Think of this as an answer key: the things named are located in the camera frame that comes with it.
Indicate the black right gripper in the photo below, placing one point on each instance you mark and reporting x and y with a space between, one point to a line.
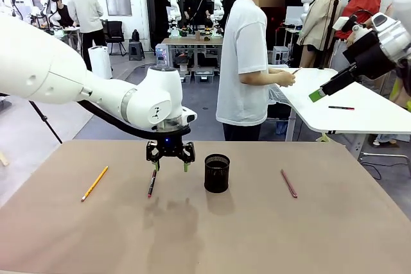
369 56

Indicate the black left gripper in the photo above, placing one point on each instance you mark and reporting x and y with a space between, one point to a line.
170 145

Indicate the dark red pen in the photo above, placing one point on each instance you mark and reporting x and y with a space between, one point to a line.
152 184

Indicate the yellow pencil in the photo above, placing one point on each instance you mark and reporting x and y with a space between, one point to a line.
95 183

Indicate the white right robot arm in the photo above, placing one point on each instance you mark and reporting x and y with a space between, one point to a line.
396 39

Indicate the person's right forearm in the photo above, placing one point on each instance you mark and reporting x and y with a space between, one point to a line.
260 78

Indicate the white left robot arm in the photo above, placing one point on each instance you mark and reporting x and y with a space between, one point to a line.
48 62

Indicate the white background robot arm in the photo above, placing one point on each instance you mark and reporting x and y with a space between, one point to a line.
217 11
174 14

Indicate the black red pen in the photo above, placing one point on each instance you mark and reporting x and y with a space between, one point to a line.
341 107

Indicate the black mesh pen holder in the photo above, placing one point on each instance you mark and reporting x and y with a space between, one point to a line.
217 177

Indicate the person's right hand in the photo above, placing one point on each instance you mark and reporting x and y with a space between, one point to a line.
286 79

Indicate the white folding table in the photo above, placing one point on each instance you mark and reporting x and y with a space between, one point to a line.
353 120

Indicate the tall tripod stand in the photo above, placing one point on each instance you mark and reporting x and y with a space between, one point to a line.
330 30

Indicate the clear plastic bag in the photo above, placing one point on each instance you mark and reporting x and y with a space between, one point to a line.
277 94

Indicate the mannequin in beige coat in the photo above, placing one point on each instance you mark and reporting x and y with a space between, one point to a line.
316 20

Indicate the person in red shirt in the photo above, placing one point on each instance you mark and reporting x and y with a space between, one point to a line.
363 4

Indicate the person in white T-shirt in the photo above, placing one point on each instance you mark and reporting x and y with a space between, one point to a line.
241 46

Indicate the black stool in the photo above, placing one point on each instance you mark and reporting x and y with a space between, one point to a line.
136 50

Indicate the wooden background table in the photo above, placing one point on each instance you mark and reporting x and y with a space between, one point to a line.
192 41

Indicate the white air purifier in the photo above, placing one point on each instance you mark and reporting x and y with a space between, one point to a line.
100 62

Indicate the black tripod leg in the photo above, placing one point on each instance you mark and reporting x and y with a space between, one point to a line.
46 123

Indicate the black office chair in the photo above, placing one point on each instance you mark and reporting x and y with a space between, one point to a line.
115 35

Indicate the person in black clothes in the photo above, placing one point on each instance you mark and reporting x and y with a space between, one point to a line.
194 4

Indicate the person in grey sweater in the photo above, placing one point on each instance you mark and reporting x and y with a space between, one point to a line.
85 11

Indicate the white humanoid robot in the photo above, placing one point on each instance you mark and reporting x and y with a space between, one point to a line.
51 7

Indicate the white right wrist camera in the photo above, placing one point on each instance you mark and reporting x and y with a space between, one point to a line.
339 23

